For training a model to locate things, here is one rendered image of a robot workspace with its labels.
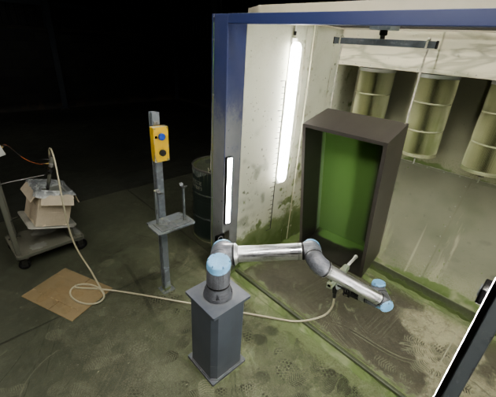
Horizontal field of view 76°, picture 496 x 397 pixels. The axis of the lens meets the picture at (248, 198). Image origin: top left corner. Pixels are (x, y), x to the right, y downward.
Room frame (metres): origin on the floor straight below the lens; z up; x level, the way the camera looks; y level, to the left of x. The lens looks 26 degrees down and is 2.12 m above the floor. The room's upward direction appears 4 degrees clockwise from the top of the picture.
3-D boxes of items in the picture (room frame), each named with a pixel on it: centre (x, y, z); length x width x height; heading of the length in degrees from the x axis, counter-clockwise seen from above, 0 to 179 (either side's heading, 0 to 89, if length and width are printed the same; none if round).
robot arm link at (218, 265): (1.57, 0.16, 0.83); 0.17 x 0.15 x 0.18; 0
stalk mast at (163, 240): (2.26, 0.71, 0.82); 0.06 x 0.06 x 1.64; 45
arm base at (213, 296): (1.56, 0.16, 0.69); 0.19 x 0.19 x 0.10
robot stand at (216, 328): (1.56, 0.16, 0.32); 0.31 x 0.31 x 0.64; 45
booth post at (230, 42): (2.55, 0.21, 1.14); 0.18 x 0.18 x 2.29; 45
